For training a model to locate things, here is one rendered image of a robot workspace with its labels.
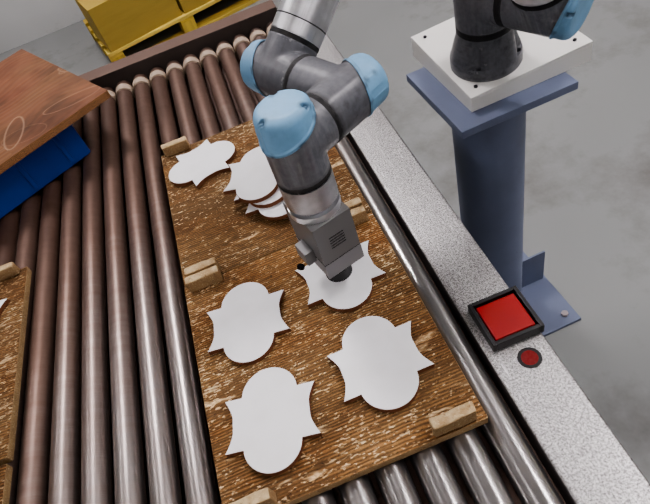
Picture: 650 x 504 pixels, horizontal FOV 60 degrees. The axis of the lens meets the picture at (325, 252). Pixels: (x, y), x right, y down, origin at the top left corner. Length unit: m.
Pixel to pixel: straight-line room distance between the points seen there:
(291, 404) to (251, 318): 0.17
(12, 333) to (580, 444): 0.92
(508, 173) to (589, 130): 1.17
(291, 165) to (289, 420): 0.34
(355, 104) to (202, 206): 0.49
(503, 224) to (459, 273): 0.68
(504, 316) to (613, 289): 1.22
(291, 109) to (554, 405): 0.49
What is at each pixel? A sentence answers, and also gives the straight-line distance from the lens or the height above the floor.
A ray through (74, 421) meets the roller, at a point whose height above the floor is 0.91.
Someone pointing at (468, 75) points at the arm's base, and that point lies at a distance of 1.27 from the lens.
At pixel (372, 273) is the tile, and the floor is 0.95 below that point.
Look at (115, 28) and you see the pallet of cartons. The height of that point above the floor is 0.25.
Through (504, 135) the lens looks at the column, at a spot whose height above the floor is 0.77.
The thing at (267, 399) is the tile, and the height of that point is 0.95.
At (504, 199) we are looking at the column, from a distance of 1.49.
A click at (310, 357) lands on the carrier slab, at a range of 0.83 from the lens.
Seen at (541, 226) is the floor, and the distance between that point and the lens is 2.19.
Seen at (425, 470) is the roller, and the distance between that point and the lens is 0.75.
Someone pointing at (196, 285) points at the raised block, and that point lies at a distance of 0.97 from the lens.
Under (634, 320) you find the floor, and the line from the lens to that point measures 1.98.
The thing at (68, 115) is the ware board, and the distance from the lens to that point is 1.41.
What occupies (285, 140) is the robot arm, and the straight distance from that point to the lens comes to 0.67.
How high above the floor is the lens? 1.62
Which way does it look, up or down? 47 degrees down
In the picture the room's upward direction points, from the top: 21 degrees counter-clockwise
